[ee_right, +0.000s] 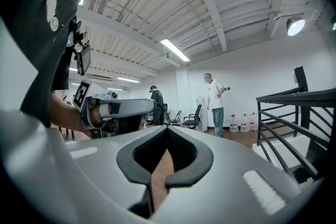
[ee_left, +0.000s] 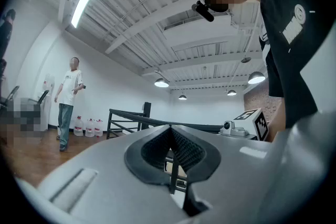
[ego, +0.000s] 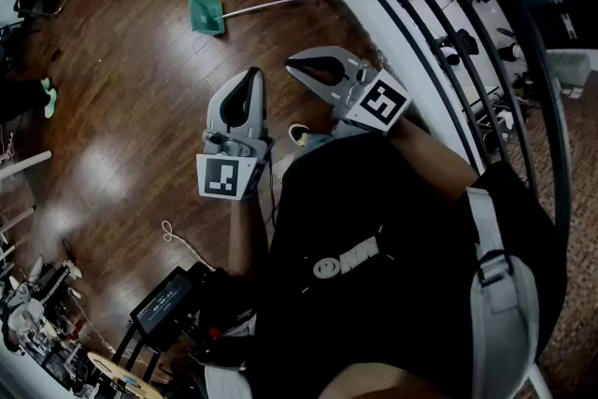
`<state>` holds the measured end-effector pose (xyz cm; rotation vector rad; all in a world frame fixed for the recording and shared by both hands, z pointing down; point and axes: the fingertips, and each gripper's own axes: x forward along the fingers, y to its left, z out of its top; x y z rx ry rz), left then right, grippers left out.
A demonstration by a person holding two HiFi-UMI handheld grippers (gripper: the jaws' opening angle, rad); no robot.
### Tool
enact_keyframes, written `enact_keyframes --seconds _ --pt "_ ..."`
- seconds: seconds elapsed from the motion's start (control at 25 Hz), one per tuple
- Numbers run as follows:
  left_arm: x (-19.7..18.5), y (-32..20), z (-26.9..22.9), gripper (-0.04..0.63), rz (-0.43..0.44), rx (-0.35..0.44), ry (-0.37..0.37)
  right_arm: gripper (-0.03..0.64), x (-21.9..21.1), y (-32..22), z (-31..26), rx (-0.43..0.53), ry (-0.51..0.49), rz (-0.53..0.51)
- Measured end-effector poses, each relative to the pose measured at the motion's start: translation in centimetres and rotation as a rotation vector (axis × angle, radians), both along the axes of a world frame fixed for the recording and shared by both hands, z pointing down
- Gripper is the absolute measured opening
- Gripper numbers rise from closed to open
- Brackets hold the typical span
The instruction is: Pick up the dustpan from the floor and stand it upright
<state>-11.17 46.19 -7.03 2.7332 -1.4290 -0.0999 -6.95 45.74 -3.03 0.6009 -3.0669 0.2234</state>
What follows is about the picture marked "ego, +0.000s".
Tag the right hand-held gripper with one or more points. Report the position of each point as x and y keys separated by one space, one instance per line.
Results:
x=380 y=103

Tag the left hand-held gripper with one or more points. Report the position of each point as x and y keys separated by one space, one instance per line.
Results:
x=224 y=175

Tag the person's right forearm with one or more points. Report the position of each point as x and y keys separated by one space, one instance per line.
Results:
x=430 y=159

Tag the person's left forearm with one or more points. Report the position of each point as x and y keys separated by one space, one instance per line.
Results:
x=245 y=238

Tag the person's left shoe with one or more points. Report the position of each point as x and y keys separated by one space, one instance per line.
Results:
x=298 y=133

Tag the person's black t-shirt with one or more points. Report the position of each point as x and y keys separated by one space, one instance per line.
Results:
x=374 y=210

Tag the black metal railing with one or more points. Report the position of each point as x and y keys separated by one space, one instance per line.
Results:
x=523 y=28

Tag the black screen device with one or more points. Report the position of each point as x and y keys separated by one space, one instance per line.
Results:
x=163 y=301

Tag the white table leg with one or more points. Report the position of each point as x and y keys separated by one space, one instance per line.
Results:
x=25 y=163

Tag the white storage box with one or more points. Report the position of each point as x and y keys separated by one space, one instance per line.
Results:
x=570 y=67

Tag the black cabinet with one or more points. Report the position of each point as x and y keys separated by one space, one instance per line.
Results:
x=565 y=0

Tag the white cloth bag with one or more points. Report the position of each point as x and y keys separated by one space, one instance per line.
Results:
x=226 y=383

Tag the round wooden table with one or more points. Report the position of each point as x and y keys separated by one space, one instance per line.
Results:
x=121 y=376

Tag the cluttered workbench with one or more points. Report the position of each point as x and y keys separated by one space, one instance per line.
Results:
x=32 y=317

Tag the black screen mount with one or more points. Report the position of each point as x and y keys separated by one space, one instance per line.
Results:
x=224 y=308

